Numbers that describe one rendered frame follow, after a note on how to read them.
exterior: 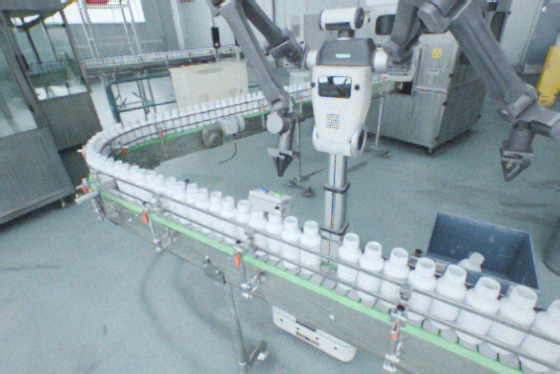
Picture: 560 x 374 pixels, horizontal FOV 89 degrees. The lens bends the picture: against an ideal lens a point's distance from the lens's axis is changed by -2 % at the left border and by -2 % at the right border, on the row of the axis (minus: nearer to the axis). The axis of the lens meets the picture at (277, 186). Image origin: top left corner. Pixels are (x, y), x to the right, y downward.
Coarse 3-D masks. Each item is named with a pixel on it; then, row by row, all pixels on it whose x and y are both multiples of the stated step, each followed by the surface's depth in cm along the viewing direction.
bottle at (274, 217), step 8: (272, 216) 84; (280, 216) 85; (272, 224) 86; (280, 224) 86; (272, 232) 85; (280, 232) 86; (272, 240) 87; (272, 248) 89; (280, 248) 89; (272, 256) 90
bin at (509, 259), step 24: (456, 216) 115; (432, 240) 125; (456, 240) 119; (480, 240) 114; (504, 240) 109; (528, 240) 102; (456, 264) 121; (480, 264) 118; (504, 264) 113; (528, 264) 96; (504, 288) 87
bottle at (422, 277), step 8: (416, 264) 66; (424, 264) 67; (432, 264) 65; (416, 272) 66; (424, 272) 64; (432, 272) 64; (408, 280) 68; (416, 280) 65; (424, 280) 64; (432, 280) 65; (424, 288) 64; (432, 288) 64; (416, 296) 66; (424, 296) 65; (408, 304) 69; (416, 304) 67; (424, 304) 67; (408, 312) 70; (424, 312) 68
